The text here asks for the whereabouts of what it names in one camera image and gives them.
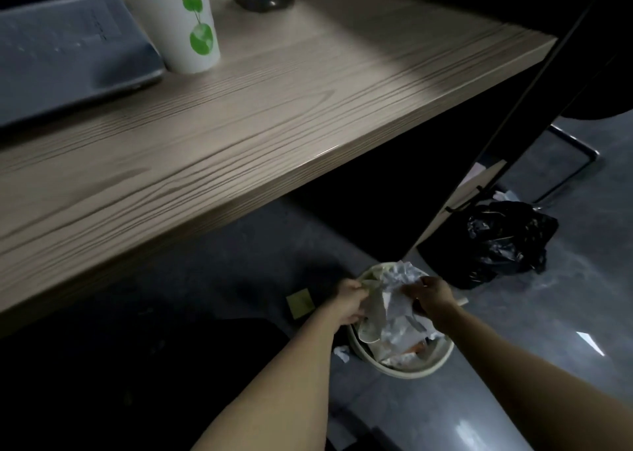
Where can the person's right hand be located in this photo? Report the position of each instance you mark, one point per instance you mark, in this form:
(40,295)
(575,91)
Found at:
(435,297)

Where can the person's left hand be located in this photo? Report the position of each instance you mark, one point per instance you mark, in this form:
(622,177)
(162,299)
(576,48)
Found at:
(348,302)

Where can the large white tissue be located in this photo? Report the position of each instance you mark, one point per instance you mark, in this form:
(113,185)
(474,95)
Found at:
(390,307)

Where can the white paper cup stack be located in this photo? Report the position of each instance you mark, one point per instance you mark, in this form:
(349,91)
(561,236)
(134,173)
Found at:
(163,21)

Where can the silver laptop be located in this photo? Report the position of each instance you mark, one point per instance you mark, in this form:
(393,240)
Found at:
(59,50)

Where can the person's left forearm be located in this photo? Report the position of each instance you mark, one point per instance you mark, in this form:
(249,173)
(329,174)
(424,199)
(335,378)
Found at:
(282,391)

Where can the person's right forearm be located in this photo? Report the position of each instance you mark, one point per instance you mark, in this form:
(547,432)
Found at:
(534,381)

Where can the loose yellow sticky note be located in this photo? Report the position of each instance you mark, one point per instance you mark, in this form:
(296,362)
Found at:
(300,303)

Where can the small white paper scrap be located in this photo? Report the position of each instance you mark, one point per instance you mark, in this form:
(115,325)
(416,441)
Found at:
(342,354)

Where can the white trash bin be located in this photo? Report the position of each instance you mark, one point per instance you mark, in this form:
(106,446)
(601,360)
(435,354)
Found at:
(410,370)

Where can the black garbage bag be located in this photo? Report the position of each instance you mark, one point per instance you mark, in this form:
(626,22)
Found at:
(499,243)

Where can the black metal chair frame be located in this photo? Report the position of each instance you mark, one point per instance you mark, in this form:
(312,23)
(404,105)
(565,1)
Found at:
(573,140)

